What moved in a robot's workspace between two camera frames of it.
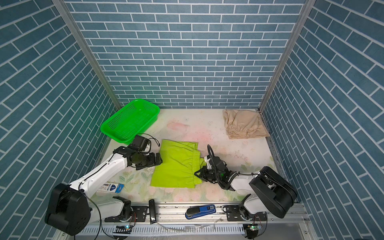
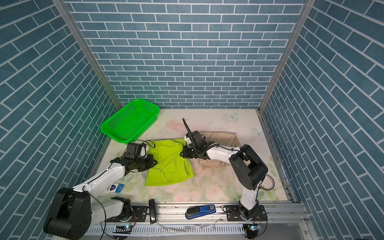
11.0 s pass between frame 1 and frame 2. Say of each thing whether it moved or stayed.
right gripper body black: moved
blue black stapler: stayed
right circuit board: stayed
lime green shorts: moved
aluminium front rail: stayed
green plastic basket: stayed
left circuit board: stayed
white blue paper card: stayed
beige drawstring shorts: moved
